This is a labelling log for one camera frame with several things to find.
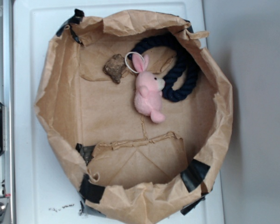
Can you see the brown rock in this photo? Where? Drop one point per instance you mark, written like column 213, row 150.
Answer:
column 114, row 67

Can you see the brown paper bag bin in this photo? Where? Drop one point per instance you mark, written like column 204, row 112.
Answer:
column 124, row 166

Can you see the pink plush bunny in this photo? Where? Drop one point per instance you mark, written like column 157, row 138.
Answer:
column 148, row 95

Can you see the aluminium frame rail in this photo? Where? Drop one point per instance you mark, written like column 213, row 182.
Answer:
column 7, row 179

